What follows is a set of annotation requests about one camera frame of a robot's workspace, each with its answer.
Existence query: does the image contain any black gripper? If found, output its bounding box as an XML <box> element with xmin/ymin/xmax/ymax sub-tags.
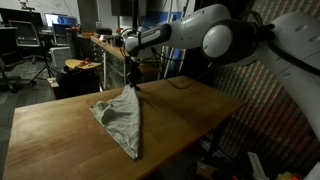
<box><xmin>126</xmin><ymin>57</ymin><xmax>142</xmax><ymax>91</ymax></box>

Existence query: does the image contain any grey striped towel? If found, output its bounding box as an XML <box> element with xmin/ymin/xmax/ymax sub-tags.
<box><xmin>89</xmin><ymin>85</ymin><xmax>141</xmax><ymax>160</ymax></box>

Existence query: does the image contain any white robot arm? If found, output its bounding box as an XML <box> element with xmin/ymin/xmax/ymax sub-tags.
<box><xmin>125</xmin><ymin>4</ymin><xmax>320</xmax><ymax>139</ymax></box>

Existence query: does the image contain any wooden top workbench cabinet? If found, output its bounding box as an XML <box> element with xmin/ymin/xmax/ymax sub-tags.
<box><xmin>90</xmin><ymin>36</ymin><xmax>158</xmax><ymax>90</ymax></box>

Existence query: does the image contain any round wooden stool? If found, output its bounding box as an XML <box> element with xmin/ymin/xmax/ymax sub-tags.
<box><xmin>65</xmin><ymin>59</ymin><xmax>101</xmax><ymax>70</ymax></box>

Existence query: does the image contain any black vertical pole stand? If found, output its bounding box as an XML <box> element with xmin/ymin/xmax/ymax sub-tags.
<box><xmin>132</xmin><ymin>0</ymin><xmax>139</xmax><ymax>30</ymax></box>

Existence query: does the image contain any lit computer monitor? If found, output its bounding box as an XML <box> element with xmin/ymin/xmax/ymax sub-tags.
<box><xmin>45</xmin><ymin>13</ymin><xmax>77</xmax><ymax>27</ymax></box>

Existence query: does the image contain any grey mesh office chair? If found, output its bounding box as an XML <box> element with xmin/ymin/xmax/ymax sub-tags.
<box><xmin>9</xmin><ymin>20</ymin><xmax>42</xmax><ymax>64</ymax></box>

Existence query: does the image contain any black camera tripod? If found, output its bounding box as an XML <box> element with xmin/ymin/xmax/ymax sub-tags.
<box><xmin>27</xmin><ymin>52</ymin><xmax>58</xmax><ymax>86</ymax></box>

